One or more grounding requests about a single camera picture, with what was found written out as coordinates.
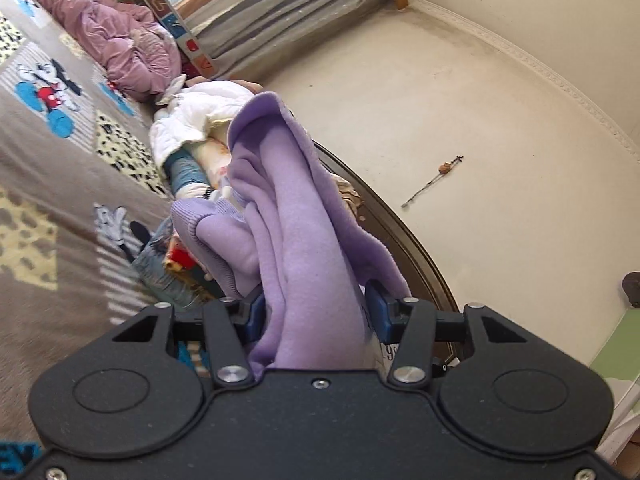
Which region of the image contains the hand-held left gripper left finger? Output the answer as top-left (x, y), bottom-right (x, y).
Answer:
top-left (107, 290), bottom-right (267, 388)

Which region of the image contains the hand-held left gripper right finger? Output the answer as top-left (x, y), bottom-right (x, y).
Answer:
top-left (364, 280), bottom-right (531, 388)

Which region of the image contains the purple sweatshirt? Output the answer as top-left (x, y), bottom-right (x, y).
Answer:
top-left (170, 91), bottom-right (413, 378)

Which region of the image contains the dried flower twig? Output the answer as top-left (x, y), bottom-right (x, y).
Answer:
top-left (401, 155), bottom-right (465, 209)

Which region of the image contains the white padded jacket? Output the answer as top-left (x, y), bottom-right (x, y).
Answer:
top-left (150, 80), bottom-right (256, 166)

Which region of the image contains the green white patterned panel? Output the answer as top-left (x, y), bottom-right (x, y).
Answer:
top-left (590, 305), bottom-right (640, 461)

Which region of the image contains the printed cartoon blanket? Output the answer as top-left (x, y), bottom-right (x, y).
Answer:
top-left (0, 0), bottom-right (216, 466)

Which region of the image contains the dark round object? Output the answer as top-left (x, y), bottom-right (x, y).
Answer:
top-left (621, 271), bottom-right (640, 308)

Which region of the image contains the colourful alphabet board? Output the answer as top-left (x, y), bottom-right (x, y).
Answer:
top-left (112, 0), bottom-right (221, 78)

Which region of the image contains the grey curtain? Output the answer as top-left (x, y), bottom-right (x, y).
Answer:
top-left (172, 0), bottom-right (396, 81)

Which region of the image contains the pink quilt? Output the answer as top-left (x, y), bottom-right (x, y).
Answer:
top-left (10, 0), bottom-right (183, 103)

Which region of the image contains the dark wooden bed frame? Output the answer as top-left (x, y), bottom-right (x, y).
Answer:
top-left (312, 140), bottom-right (461, 361)

